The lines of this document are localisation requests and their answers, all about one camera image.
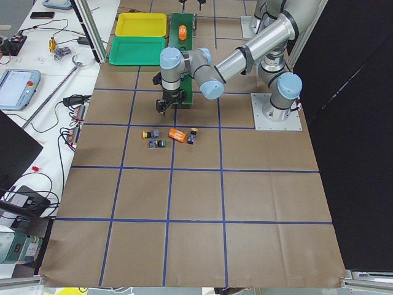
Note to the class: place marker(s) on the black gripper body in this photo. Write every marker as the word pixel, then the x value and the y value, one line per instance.
pixel 171 94

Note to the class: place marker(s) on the orange 4680 cylinder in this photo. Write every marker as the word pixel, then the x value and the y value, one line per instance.
pixel 182 32
pixel 177 135

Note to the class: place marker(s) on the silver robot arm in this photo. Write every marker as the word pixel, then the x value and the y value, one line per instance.
pixel 280 21
pixel 263 10

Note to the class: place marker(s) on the green conveyor belt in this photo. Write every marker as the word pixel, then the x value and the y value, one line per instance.
pixel 188 20

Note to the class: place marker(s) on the yellow plastic tray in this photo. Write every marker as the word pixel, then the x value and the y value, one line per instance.
pixel 141 24

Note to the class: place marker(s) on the green plastic tray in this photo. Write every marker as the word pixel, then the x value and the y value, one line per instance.
pixel 136 51

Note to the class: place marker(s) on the long metal rod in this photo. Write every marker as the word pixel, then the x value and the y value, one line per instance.
pixel 77 65

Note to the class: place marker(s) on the blue teach pendant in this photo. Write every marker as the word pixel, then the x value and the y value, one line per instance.
pixel 18 87
pixel 57 4

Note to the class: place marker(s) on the brass connector part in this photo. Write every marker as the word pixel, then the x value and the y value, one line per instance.
pixel 52 44

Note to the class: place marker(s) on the black smartphone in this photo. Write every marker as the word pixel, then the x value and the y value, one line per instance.
pixel 42 15

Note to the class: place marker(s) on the black monitor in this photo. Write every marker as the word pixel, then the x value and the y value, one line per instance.
pixel 18 151

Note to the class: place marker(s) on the black power adapter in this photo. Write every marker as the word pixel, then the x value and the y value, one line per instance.
pixel 28 203

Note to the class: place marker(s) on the green push button switch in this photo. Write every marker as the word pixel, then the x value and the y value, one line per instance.
pixel 157 143

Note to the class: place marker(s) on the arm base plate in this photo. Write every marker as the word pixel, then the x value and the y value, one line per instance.
pixel 249 26
pixel 270 119

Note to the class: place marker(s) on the aluminium frame post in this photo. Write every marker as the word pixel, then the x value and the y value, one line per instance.
pixel 85 18

